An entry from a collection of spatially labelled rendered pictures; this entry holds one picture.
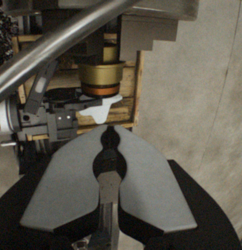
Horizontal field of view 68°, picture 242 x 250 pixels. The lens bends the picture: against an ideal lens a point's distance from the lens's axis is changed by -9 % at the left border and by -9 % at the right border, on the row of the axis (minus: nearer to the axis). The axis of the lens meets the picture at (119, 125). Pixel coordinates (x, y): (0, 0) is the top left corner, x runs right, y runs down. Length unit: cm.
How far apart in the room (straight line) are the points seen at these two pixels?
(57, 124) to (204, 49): 175
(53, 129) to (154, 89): 146
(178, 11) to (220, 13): 182
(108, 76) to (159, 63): 139
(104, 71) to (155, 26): 12
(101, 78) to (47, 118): 12
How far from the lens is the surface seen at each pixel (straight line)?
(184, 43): 182
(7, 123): 36
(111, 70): 34
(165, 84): 181
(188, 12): 27
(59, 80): 57
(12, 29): 86
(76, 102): 34
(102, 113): 39
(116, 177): 70
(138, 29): 36
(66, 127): 37
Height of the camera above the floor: 144
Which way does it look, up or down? 54 degrees down
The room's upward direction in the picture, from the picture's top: 145 degrees clockwise
